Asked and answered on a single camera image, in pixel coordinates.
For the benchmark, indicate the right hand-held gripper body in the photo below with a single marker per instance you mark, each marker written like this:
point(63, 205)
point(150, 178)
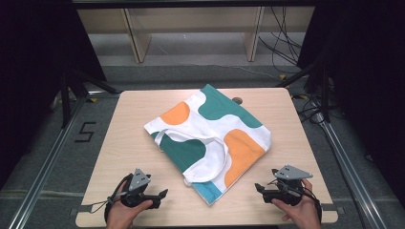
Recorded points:
point(288, 184)

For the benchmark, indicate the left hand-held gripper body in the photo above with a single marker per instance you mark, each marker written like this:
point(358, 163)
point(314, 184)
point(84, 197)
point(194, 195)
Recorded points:
point(138, 183)

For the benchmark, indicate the white tote bag colour patches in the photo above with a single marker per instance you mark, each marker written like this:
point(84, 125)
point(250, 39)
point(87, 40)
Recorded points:
point(219, 133)

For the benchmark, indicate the person's right hand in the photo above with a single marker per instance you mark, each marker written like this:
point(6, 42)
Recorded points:
point(301, 211)

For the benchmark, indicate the person's left hand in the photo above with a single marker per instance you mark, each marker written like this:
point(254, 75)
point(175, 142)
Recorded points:
point(122, 214)

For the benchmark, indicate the round table grommet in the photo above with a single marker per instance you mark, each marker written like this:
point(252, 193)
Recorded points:
point(237, 100)

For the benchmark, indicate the yellow floor tape piece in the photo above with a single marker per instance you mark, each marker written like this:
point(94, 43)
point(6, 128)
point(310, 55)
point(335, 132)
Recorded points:
point(93, 99)
point(304, 96)
point(282, 77)

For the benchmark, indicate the black metal stand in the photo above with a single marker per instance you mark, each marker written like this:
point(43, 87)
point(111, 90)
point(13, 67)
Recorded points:
point(68, 95)
point(323, 92)

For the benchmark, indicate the black curtain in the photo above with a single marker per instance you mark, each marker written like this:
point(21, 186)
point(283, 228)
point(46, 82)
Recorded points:
point(366, 79)
point(35, 79)

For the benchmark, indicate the aluminium floor rail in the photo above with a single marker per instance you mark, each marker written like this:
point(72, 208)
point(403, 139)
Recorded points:
point(350, 171)
point(44, 165)

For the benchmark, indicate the light wooden furniture frame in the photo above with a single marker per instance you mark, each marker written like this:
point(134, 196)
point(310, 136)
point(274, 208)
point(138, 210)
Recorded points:
point(137, 35)

